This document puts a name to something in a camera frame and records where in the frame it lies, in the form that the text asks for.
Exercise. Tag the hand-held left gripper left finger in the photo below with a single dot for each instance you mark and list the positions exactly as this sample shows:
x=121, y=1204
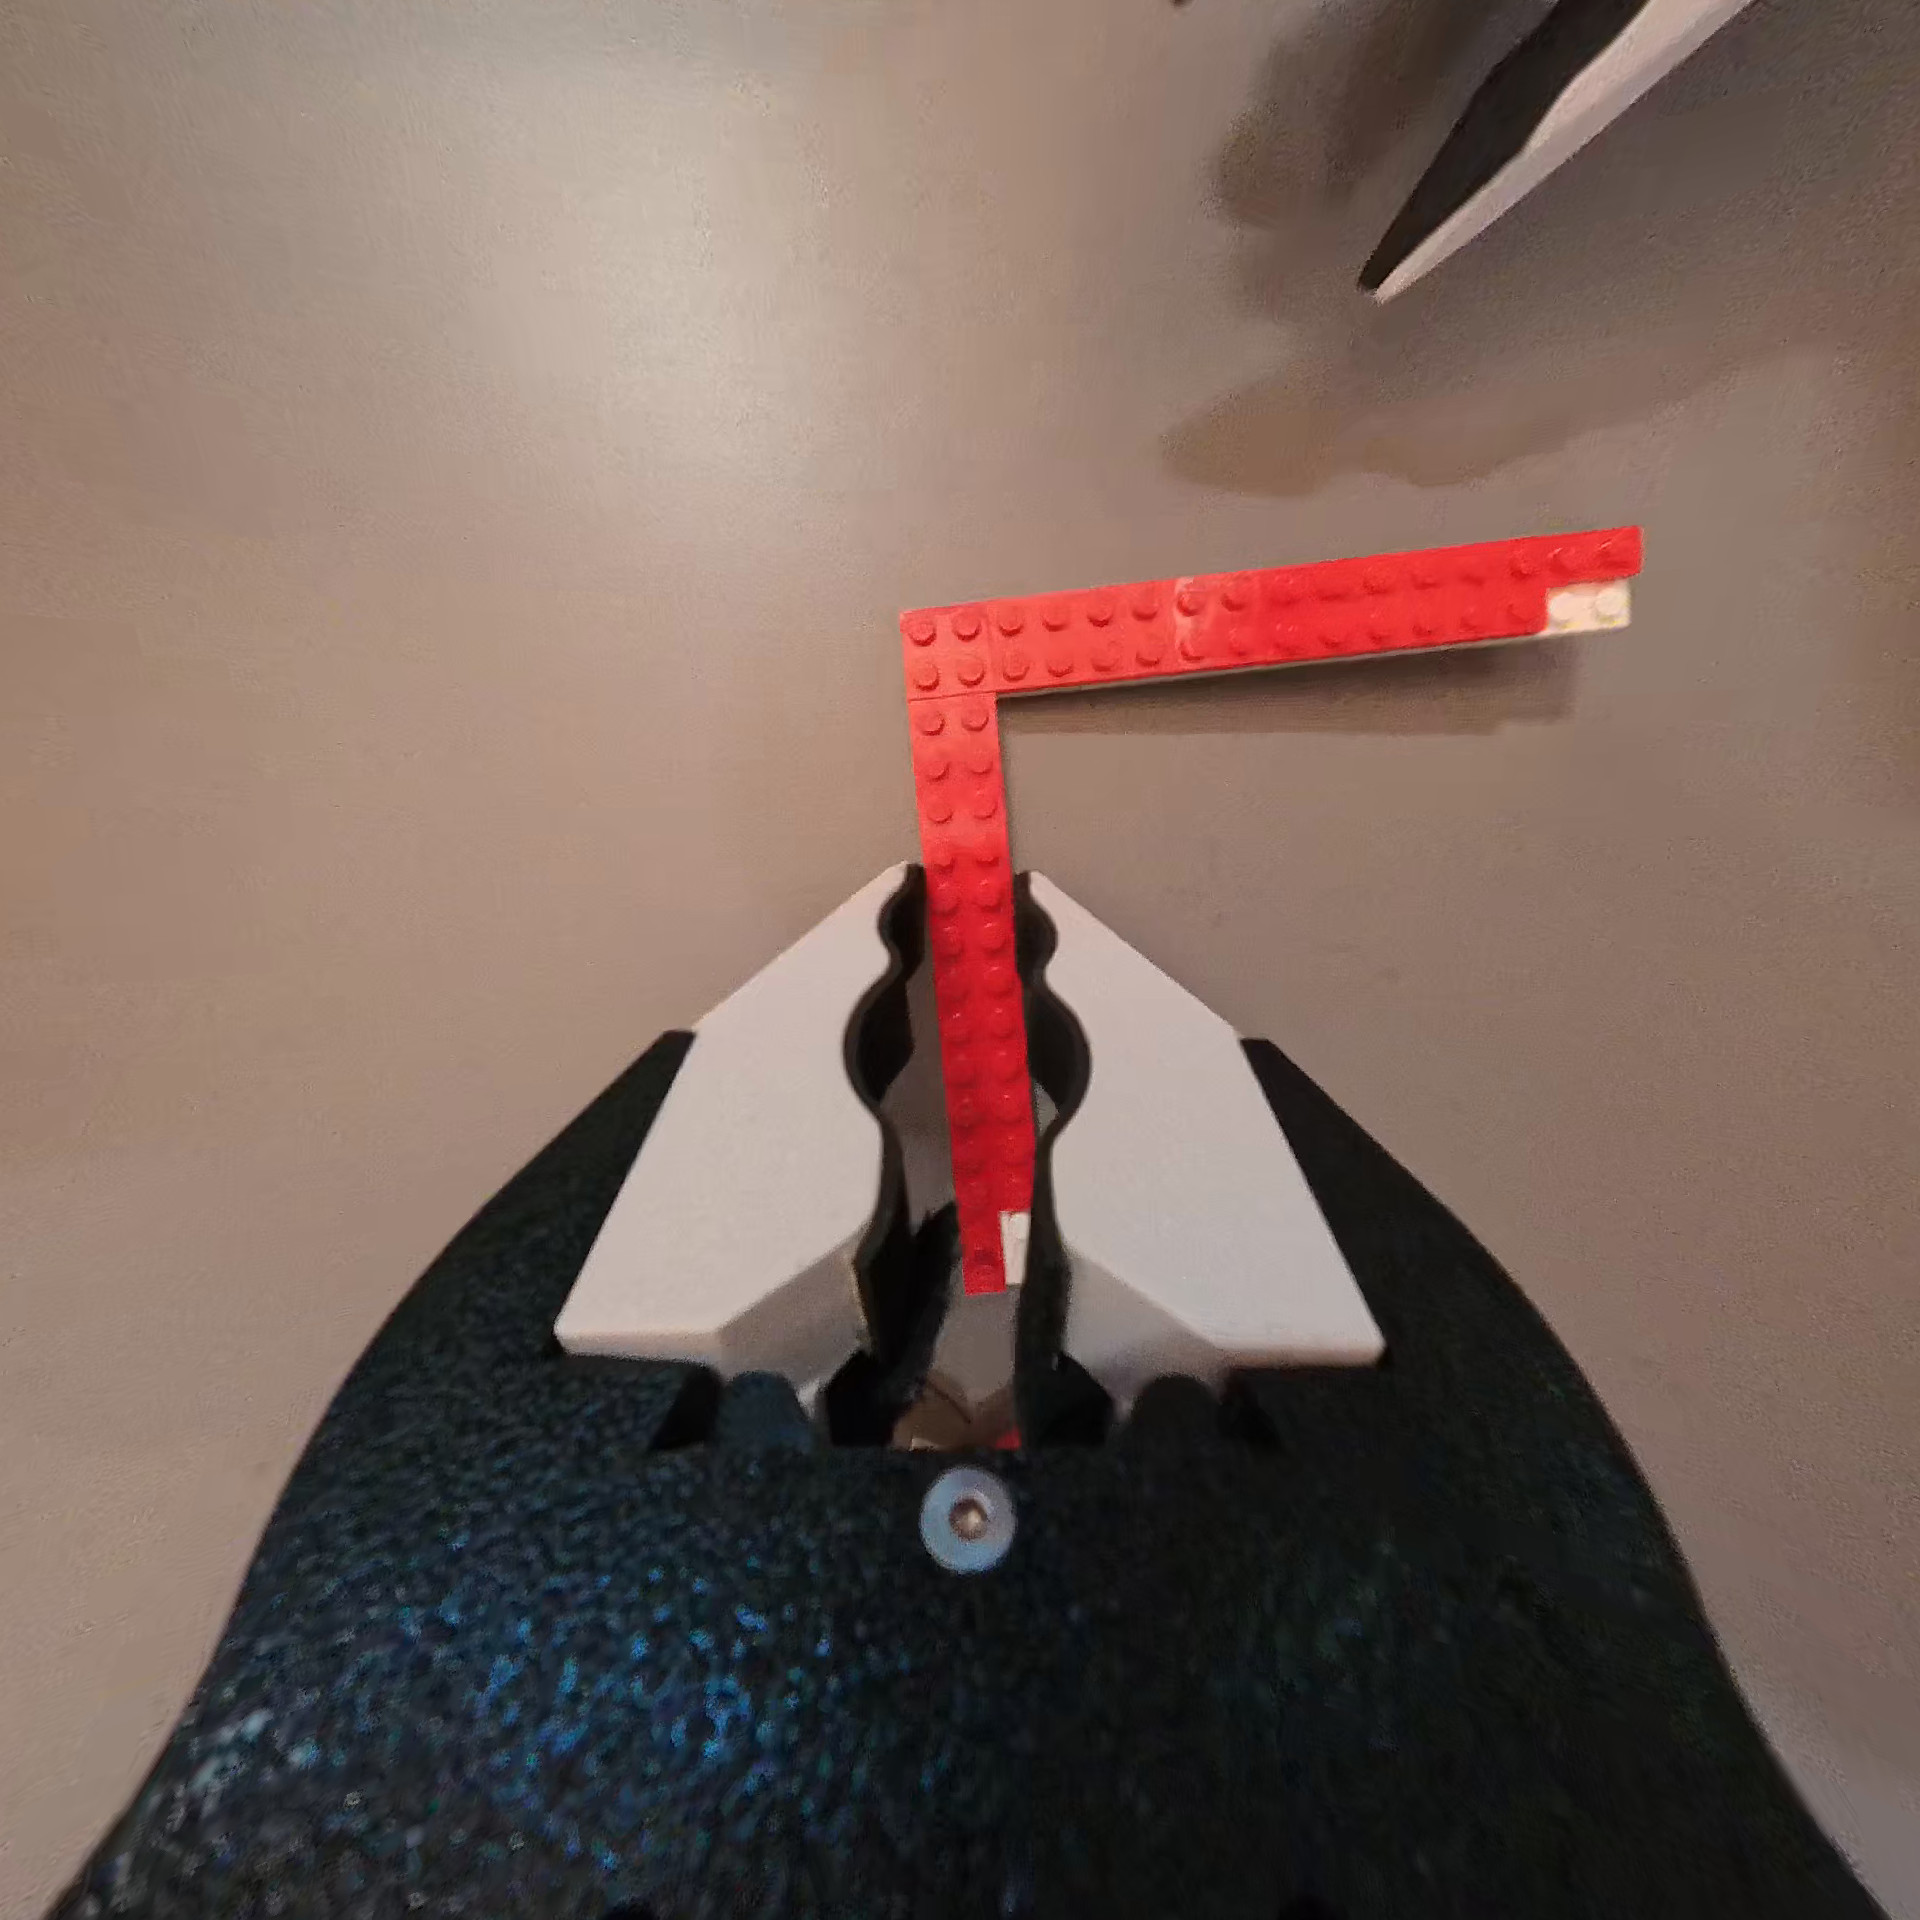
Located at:
x=735, y=1188

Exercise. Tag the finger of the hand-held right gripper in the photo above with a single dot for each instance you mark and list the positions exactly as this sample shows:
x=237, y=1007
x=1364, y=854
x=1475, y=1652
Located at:
x=1663, y=43

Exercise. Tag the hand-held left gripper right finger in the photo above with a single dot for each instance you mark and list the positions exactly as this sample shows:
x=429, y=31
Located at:
x=1197, y=1198

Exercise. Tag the red L-shaped Lego assembly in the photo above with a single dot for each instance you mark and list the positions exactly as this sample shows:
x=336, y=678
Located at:
x=958, y=778

